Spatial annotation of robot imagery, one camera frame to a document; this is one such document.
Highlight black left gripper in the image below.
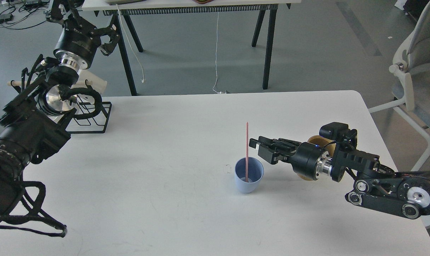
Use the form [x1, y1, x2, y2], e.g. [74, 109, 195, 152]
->
[45, 0, 120, 69]

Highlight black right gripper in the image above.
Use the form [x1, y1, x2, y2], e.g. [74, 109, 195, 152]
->
[249, 136, 334, 181]

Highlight blue plastic cup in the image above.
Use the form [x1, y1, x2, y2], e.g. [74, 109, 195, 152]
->
[234, 157, 264, 193]

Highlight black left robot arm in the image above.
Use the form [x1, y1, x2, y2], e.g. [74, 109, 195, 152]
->
[0, 0, 121, 237]

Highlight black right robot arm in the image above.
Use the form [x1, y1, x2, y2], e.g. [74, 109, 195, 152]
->
[249, 122, 430, 220]

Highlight white cup on rack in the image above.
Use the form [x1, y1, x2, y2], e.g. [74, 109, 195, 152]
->
[75, 69, 107, 95]

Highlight black legged background table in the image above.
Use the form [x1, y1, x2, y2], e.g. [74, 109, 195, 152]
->
[90, 3, 302, 97]

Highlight bamboo cylinder holder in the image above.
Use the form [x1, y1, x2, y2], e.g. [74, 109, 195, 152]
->
[295, 135, 338, 181]

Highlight white office chair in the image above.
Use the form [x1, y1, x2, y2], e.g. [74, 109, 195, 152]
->
[369, 0, 430, 228]

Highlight black floor cables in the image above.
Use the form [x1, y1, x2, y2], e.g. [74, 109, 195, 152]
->
[0, 0, 59, 39]

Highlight white cable with plug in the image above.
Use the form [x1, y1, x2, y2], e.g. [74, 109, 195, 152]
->
[213, 12, 230, 95]

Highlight white hanging cable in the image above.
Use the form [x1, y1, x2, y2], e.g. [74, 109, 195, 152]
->
[115, 4, 146, 84]

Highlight black wire cup rack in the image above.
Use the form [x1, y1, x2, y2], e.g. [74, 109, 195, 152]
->
[8, 80, 113, 134]

